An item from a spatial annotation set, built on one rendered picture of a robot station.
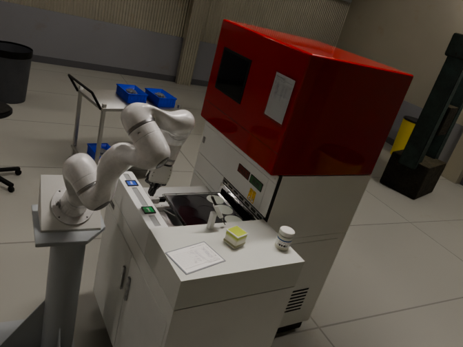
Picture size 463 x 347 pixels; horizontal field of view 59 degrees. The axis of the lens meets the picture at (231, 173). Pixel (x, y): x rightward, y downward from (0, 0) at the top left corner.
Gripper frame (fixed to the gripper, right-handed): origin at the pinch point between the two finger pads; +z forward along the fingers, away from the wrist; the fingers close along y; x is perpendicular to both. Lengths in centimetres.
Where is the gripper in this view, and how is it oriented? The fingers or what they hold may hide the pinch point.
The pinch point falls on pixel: (151, 191)
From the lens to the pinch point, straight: 193.3
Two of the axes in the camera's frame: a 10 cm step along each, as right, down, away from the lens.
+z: -4.2, 8.7, 2.7
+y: -7.6, -1.7, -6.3
